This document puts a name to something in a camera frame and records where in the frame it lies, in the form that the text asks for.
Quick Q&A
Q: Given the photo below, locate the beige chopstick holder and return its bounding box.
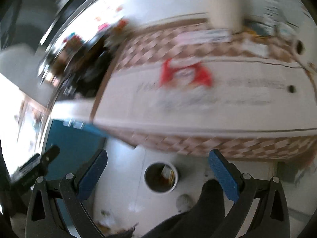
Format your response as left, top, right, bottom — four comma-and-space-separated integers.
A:
203, 0, 243, 34

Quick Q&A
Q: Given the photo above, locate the black wok pan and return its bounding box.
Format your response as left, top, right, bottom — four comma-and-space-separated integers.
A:
39, 31, 116, 98

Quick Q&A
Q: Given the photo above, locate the red noodle wrapper bag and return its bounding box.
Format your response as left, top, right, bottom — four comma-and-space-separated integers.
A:
153, 59, 218, 112

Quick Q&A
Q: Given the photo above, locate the right grey shoe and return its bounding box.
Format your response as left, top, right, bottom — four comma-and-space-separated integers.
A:
176, 194, 193, 213

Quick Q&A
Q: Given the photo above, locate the black range hood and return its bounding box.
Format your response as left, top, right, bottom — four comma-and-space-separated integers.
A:
1, 0, 95, 50

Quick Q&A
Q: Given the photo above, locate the checkered counter mat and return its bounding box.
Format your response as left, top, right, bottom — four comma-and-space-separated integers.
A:
92, 23, 316, 161

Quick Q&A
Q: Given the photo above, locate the right black trouser leg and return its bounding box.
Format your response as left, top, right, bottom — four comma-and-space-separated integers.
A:
144, 179, 225, 237

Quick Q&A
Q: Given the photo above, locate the white round trash bin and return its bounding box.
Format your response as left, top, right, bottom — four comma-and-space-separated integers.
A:
144, 162, 180, 194

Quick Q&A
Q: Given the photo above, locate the yellow medicine box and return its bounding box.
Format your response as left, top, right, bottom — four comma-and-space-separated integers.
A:
161, 165, 175, 186

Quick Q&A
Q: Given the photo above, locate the small black scrap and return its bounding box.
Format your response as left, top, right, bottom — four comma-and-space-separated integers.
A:
287, 85, 296, 93

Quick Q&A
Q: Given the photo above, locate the pink white toothpaste box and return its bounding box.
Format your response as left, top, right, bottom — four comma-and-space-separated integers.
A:
175, 29, 232, 46

